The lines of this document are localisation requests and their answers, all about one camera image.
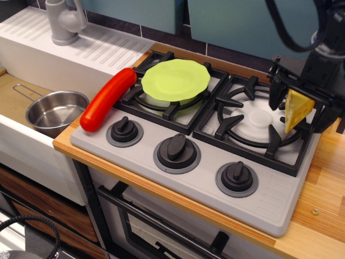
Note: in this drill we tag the yellow cheese wedge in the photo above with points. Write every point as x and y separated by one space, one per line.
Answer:
297 107

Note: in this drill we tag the black middle stove knob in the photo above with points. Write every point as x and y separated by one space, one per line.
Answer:
177 155

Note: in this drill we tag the black right burner grate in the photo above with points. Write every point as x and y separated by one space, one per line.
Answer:
239 120

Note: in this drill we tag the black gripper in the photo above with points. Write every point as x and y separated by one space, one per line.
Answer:
317 77

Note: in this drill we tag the black left stove knob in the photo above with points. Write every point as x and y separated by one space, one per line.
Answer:
124 133

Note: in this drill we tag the small steel pot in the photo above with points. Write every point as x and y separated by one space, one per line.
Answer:
54 112

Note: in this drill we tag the black right stove knob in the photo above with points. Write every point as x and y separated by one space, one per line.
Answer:
237 180

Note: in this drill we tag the oven door with black handle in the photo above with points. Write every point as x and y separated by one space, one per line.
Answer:
151 228

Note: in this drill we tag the grey toy stove top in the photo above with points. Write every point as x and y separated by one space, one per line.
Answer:
269 208

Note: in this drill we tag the white sink unit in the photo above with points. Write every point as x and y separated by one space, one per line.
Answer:
30 57

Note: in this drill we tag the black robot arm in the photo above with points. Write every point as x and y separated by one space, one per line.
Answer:
330 34

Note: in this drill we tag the grey toy faucet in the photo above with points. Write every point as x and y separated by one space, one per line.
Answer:
65 23

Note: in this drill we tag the black burner grate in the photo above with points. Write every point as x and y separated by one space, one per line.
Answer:
180 116
239 120

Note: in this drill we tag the teal right wall cabinet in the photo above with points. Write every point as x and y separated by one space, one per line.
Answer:
243 32

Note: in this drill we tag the wooden drawer fronts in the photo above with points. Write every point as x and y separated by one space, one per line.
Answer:
76 230

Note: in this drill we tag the black stove knob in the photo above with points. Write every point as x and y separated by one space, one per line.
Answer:
124 133
177 155
237 180

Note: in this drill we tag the black left burner grate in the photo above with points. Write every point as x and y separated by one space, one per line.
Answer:
180 116

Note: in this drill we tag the red toy sausage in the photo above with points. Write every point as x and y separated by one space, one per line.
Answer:
104 100

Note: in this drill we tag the light green plate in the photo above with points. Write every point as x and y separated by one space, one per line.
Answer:
175 80

